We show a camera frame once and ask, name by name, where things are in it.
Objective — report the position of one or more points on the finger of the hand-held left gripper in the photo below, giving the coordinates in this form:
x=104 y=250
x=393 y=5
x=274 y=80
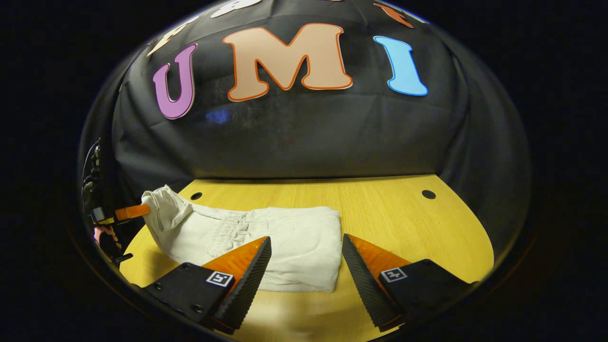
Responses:
x=133 y=212

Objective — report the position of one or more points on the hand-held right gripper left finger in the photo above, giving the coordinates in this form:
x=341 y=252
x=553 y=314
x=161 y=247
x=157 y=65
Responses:
x=247 y=289

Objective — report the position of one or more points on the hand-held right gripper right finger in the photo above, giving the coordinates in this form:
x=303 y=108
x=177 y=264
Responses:
x=363 y=285

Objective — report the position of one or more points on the white jeans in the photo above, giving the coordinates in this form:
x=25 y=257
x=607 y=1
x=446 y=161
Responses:
x=294 y=237

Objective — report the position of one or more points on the black backdrop cloth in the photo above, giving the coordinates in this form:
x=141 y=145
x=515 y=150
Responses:
x=308 y=137

